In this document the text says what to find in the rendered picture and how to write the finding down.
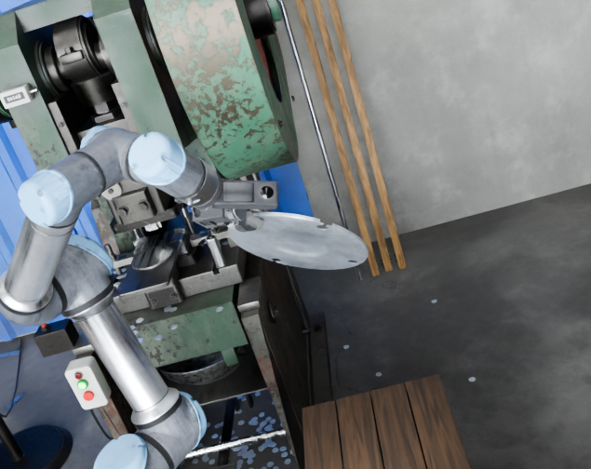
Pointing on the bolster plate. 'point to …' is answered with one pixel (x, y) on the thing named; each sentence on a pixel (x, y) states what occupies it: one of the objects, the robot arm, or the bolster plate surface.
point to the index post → (216, 250)
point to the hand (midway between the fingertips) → (262, 219)
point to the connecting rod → (83, 66)
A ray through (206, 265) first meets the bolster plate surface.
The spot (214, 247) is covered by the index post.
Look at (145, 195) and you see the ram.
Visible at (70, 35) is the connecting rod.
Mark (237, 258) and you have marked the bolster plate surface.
